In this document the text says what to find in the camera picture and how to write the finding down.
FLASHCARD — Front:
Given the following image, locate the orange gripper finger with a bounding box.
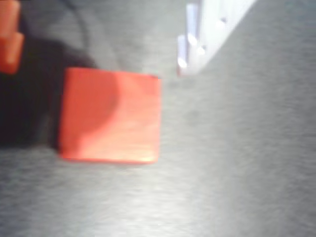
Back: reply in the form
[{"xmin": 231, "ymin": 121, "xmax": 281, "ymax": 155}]
[{"xmin": 0, "ymin": 0, "xmax": 26, "ymax": 75}]

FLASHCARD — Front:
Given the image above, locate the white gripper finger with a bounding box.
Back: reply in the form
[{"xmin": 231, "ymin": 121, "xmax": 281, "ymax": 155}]
[{"xmin": 176, "ymin": 0, "xmax": 258, "ymax": 77}]

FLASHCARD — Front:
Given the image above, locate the red cube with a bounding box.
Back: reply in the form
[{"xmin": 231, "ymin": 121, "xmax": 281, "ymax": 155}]
[{"xmin": 58, "ymin": 67, "xmax": 162, "ymax": 165}]

